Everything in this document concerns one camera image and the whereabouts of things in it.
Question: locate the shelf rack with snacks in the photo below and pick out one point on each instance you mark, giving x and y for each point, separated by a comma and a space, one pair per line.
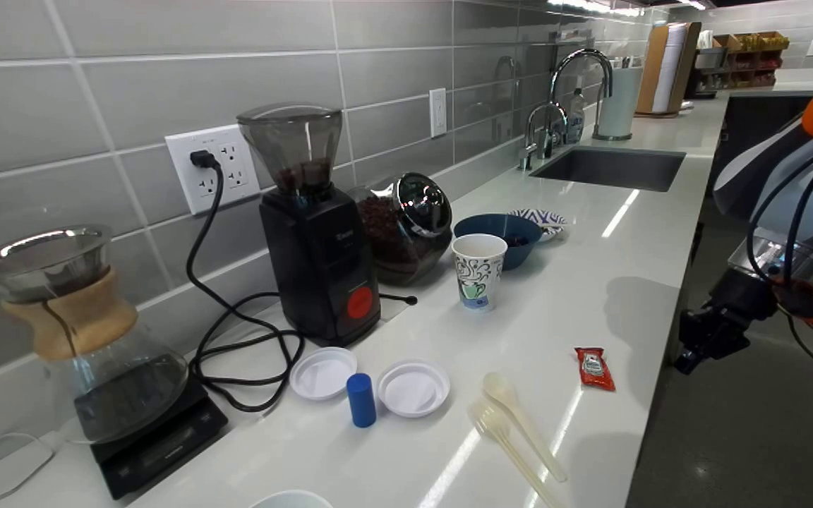
749, 58

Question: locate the white wall light switch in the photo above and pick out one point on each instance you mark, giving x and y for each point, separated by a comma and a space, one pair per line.
439, 112

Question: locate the glass pour-over coffee carafe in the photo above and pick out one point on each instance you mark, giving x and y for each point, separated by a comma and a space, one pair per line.
76, 339

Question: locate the small blue cap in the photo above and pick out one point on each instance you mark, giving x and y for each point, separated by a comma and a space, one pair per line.
363, 400

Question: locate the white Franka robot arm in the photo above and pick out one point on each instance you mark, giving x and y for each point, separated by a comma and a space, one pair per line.
806, 178

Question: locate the black coffee grinder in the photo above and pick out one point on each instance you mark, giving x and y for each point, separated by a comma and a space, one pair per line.
318, 256

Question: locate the white wall power outlet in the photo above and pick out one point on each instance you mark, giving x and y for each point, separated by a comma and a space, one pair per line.
224, 167

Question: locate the blue bowl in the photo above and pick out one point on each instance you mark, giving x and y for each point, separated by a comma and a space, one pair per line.
518, 236

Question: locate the cream plastic utensil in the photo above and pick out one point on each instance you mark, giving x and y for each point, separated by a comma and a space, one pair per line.
521, 424
508, 452

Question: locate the white plastic cup lid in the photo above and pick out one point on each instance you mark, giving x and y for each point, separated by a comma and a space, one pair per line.
412, 388

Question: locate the black coffee scale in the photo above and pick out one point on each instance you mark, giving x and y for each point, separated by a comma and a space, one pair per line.
155, 442

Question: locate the small chrome water tap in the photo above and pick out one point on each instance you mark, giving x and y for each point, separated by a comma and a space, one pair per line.
542, 130

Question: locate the red ketchup packet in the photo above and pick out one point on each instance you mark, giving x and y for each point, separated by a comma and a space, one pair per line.
594, 369

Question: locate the small patterned dish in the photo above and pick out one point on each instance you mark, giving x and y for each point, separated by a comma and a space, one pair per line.
546, 222

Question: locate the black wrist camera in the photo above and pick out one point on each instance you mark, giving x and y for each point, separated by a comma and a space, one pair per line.
745, 295

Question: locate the undermount kitchen sink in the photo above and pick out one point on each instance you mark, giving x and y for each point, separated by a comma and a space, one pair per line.
614, 171

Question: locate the white small dish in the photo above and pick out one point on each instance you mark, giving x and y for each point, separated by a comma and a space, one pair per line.
323, 374

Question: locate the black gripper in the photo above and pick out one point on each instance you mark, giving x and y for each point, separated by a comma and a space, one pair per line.
716, 333

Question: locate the tall chrome kitchen faucet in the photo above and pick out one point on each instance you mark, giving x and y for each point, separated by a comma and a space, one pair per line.
577, 79

